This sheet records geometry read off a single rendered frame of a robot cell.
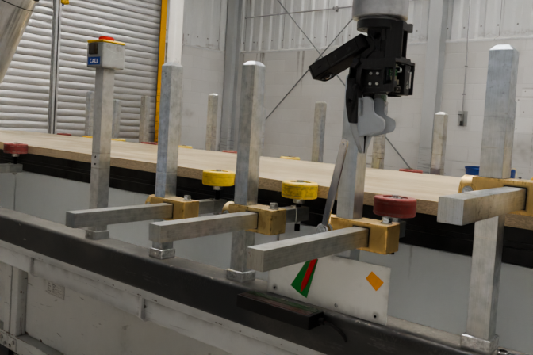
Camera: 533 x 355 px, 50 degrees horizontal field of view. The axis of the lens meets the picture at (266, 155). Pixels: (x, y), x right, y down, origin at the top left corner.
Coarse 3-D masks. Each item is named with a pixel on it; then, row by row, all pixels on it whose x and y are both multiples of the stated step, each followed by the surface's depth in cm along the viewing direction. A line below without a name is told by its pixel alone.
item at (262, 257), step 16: (400, 224) 109; (288, 240) 86; (304, 240) 86; (320, 240) 88; (336, 240) 92; (352, 240) 96; (256, 256) 78; (272, 256) 79; (288, 256) 82; (304, 256) 85; (320, 256) 89
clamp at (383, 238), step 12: (336, 216) 105; (336, 228) 104; (372, 228) 100; (384, 228) 98; (396, 228) 101; (372, 240) 100; (384, 240) 98; (396, 240) 101; (372, 252) 100; (384, 252) 98
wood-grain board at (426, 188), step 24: (0, 144) 222; (48, 144) 224; (72, 144) 234; (120, 144) 258; (144, 144) 273; (144, 168) 169; (192, 168) 156; (216, 168) 160; (264, 168) 171; (288, 168) 177; (312, 168) 184; (384, 192) 125; (408, 192) 128; (432, 192) 131; (456, 192) 135; (528, 216) 103
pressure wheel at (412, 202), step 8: (376, 200) 110; (384, 200) 108; (392, 200) 107; (400, 200) 107; (408, 200) 107; (376, 208) 109; (384, 208) 108; (392, 208) 107; (400, 208) 107; (408, 208) 107; (392, 216) 107; (400, 216) 107; (408, 216) 107
